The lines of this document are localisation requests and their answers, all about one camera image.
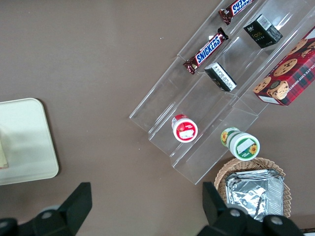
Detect small black box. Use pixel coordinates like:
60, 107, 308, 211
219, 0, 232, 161
243, 13, 284, 49
204, 61, 238, 92

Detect red lid yoghurt cup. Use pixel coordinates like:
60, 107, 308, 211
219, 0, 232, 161
171, 114, 199, 144

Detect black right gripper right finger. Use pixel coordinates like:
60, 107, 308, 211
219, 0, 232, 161
196, 181, 306, 236

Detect beige plastic tray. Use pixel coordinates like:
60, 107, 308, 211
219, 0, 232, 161
0, 97, 60, 186

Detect stacked aluminium foil containers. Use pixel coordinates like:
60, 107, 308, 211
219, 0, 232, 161
224, 169, 285, 222

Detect clear acrylic step display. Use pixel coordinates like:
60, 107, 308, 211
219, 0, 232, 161
128, 0, 315, 186

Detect green lid yoghurt cup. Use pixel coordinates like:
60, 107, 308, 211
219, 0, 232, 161
220, 126, 261, 161

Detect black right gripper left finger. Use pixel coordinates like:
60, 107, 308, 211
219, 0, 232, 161
0, 181, 93, 236

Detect red tartan cookie box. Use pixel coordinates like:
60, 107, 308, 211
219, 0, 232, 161
252, 25, 315, 107

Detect snickers chocolate bar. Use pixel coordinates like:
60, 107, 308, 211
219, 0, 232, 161
182, 27, 229, 75
219, 0, 255, 26

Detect light wicker basket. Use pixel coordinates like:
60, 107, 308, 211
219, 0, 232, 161
214, 157, 292, 220

